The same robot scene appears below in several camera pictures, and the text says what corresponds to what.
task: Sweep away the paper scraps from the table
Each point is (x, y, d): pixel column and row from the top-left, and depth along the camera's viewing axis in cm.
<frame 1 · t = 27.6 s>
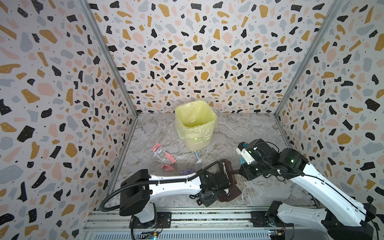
left hand: (209, 197, 74), fingers open
right hand: (238, 170, 66), fingers closed
dark brown plastic dustpan: (232, 191, 85), on the table
pink paper scrap upper left: (170, 157, 97), point 2 cm above the table
white blue paper scrap: (199, 160, 97), on the table

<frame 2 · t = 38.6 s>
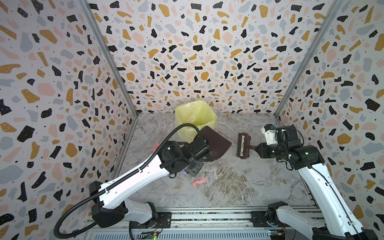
left hand: (196, 162, 66), fingers open
right hand: (255, 145, 71), fingers closed
dark brown plastic dustpan: (219, 145, 73), point 28 cm above the table
pink paper scrap front: (202, 180, 88), on the table
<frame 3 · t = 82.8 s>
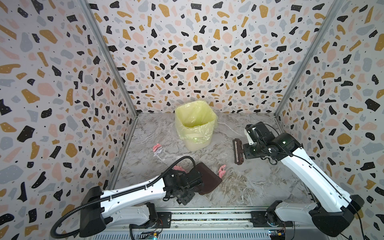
left hand: (189, 194, 72), fingers open
right hand: (243, 148, 71), fingers closed
dark brown plastic dustpan: (211, 180, 83), point 7 cm above the table
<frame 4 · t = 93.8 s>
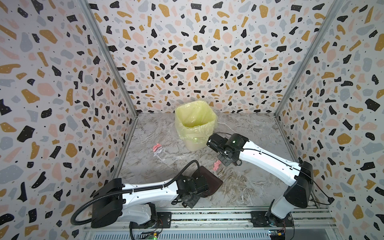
left hand: (194, 198, 76), fingers open
right hand: (225, 153, 77), fingers closed
pink paper scrap left: (216, 165, 94), point 2 cm above the table
